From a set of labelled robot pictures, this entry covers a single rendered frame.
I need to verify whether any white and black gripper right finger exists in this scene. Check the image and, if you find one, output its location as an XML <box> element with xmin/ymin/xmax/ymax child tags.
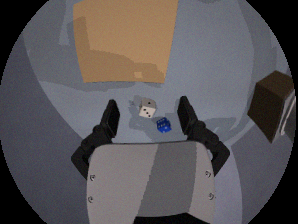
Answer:
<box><xmin>177</xmin><ymin>96</ymin><xmax>230</xmax><ymax>177</ymax></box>

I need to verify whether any blue die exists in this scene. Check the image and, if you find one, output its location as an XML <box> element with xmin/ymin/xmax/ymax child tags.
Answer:
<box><xmin>157</xmin><ymin>117</ymin><xmax>171</xmax><ymax>133</ymax></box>

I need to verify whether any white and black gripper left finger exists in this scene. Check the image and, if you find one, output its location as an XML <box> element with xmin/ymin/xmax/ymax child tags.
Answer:
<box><xmin>71</xmin><ymin>99</ymin><xmax>120</xmax><ymax>180</ymax></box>

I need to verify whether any white die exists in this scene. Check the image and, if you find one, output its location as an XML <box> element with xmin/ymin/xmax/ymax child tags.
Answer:
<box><xmin>139</xmin><ymin>98</ymin><xmax>156</xmax><ymax>118</ymax></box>

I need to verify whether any tan flat mat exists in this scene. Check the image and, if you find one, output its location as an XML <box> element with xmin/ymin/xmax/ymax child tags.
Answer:
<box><xmin>73</xmin><ymin>0</ymin><xmax>178</xmax><ymax>83</ymax></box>

